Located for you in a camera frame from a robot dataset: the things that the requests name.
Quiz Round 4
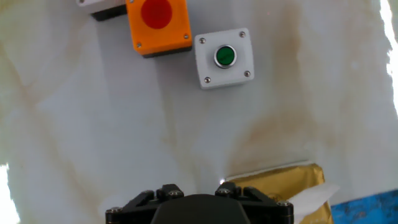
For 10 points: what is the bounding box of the white black box red button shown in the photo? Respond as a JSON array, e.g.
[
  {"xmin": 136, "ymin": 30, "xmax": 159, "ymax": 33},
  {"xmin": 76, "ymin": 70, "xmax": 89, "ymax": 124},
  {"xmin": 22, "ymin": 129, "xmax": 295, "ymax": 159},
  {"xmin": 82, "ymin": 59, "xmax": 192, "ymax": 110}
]
[{"xmin": 76, "ymin": 0, "xmax": 127, "ymax": 22}]

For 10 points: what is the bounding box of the gold tissue box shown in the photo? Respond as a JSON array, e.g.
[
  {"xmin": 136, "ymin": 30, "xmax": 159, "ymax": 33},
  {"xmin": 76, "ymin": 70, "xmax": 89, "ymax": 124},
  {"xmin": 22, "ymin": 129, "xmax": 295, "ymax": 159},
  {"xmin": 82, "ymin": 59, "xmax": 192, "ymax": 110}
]
[{"xmin": 225, "ymin": 163, "xmax": 335, "ymax": 224}]

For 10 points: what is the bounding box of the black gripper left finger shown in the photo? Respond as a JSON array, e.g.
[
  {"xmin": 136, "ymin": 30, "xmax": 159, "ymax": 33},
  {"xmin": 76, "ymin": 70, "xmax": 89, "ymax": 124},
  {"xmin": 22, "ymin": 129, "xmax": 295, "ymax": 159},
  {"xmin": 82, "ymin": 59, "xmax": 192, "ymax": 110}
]
[{"xmin": 104, "ymin": 183, "xmax": 185, "ymax": 224}]

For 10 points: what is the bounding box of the white tissue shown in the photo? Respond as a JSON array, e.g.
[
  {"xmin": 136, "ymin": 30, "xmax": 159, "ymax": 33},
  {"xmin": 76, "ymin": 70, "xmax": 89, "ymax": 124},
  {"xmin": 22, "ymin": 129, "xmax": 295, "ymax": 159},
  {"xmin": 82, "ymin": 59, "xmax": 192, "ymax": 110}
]
[{"xmin": 287, "ymin": 182, "xmax": 340, "ymax": 224}]

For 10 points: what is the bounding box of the marble pattern sheet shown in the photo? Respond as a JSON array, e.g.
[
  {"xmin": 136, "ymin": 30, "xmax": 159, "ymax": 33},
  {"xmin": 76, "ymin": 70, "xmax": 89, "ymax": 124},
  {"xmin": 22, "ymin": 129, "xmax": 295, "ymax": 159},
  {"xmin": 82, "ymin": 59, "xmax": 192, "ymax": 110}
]
[{"xmin": 0, "ymin": 0, "xmax": 398, "ymax": 224}]

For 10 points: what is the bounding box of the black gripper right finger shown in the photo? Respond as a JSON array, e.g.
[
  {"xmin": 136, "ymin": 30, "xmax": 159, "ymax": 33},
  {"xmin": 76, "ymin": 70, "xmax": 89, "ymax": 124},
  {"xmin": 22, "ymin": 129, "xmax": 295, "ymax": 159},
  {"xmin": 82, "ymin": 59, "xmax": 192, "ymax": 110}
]
[{"xmin": 214, "ymin": 181, "xmax": 295, "ymax": 224}]

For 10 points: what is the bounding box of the white box green button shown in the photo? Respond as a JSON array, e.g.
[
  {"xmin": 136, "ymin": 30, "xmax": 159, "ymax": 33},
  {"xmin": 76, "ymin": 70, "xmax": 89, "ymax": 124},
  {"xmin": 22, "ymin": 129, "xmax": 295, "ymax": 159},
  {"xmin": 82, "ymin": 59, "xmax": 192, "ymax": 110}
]
[{"xmin": 194, "ymin": 27, "xmax": 255, "ymax": 90}]

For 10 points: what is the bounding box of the orange box red button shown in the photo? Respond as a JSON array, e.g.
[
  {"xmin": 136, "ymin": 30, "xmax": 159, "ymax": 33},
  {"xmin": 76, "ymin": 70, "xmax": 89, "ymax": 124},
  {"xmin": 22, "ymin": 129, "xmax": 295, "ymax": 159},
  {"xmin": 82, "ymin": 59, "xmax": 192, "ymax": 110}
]
[{"xmin": 125, "ymin": 0, "xmax": 193, "ymax": 59}]

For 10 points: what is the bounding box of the blue starry painted cloth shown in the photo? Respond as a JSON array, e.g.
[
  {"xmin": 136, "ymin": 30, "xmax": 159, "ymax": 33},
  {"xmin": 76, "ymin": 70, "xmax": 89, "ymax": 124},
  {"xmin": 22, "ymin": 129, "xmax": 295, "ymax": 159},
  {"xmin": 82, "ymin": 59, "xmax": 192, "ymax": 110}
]
[{"xmin": 330, "ymin": 189, "xmax": 398, "ymax": 224}]

